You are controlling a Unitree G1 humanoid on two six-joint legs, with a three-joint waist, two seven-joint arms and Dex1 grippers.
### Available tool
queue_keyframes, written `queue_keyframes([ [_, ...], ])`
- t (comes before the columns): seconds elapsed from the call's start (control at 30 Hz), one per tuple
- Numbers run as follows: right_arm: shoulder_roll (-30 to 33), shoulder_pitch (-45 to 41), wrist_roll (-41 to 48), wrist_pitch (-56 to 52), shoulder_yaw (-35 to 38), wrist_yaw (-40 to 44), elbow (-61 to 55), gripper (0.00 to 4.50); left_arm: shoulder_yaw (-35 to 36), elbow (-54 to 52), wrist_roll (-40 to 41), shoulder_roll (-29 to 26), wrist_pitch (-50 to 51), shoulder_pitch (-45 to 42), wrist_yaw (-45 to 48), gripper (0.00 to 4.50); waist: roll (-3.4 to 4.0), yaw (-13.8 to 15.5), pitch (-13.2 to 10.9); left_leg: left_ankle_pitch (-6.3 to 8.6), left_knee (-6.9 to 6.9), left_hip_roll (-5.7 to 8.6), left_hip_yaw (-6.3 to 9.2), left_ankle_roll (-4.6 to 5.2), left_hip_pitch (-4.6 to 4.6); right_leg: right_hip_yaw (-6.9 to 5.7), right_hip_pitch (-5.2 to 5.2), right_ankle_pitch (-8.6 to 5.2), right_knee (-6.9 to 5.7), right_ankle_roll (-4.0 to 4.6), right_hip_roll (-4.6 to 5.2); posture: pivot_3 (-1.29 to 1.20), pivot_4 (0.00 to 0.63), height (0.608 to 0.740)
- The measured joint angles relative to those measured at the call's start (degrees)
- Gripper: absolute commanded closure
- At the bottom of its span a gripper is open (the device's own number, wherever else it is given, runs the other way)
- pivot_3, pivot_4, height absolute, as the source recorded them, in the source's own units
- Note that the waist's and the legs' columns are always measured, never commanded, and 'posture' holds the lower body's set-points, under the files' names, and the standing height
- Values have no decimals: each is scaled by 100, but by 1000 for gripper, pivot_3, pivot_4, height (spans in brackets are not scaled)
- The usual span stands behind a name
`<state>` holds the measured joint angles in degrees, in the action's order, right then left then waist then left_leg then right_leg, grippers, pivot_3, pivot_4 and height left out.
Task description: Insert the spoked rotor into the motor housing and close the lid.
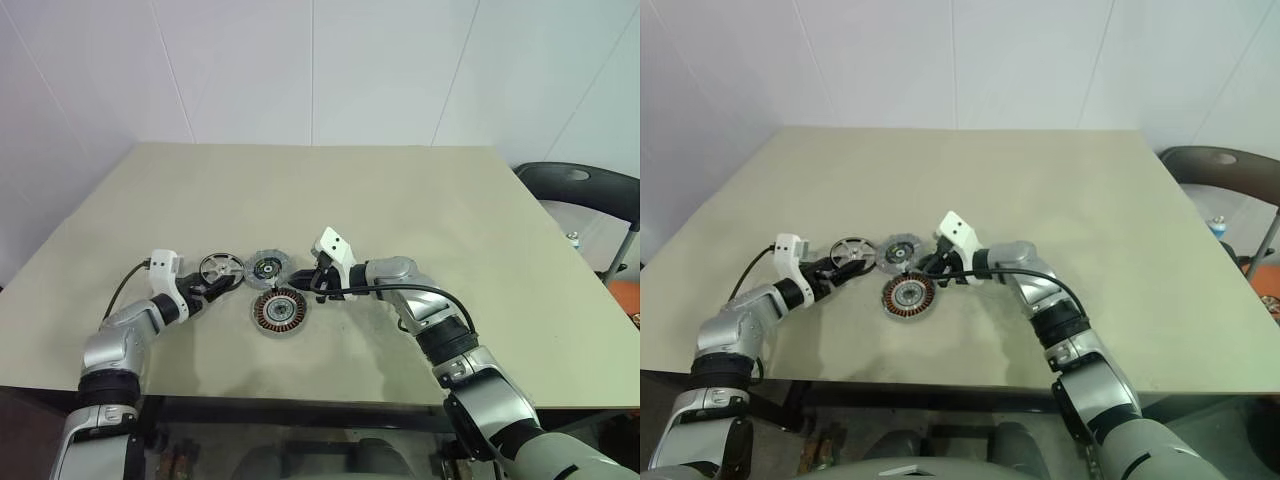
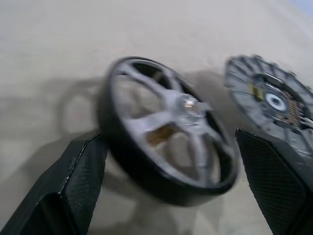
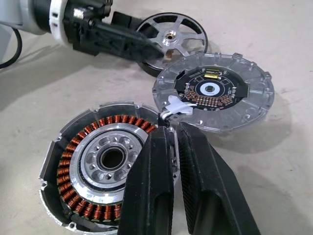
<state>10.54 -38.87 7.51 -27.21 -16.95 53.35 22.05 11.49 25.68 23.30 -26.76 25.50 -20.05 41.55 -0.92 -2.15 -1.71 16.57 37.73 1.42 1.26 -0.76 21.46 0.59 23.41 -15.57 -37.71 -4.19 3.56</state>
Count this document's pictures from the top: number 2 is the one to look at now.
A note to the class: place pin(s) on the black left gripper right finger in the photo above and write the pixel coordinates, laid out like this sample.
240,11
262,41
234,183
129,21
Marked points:
276,181

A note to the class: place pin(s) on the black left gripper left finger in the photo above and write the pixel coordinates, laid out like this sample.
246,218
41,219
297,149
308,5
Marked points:
80,176

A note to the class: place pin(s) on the grey ribbed motor housing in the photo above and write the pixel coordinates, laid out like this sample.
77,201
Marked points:
244,80

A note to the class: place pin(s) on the black silver spoked rotor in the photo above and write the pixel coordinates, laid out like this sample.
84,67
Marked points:
185,102

